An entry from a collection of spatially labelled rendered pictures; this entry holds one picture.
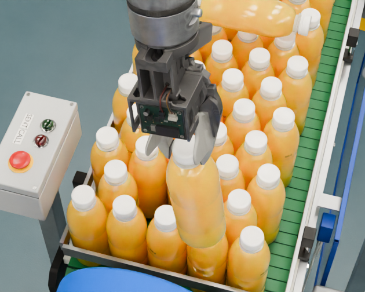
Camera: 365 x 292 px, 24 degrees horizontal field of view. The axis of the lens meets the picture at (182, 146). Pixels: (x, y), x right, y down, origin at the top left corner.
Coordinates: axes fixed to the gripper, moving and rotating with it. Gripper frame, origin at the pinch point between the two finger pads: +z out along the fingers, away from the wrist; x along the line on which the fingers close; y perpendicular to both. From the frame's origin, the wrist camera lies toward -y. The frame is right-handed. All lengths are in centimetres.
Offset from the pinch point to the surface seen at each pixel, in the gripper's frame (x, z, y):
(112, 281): -10.1, 20.7, 8.2
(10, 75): -117, 108, -124
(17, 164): -37.4, 25.0, -13.3
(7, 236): -92, 122, -66
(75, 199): -25.6, 27.8, -10.6
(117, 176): -20.5, 27.4, -17.1
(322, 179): 9, 48, -45
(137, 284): -6.5, 20.7, 7.7
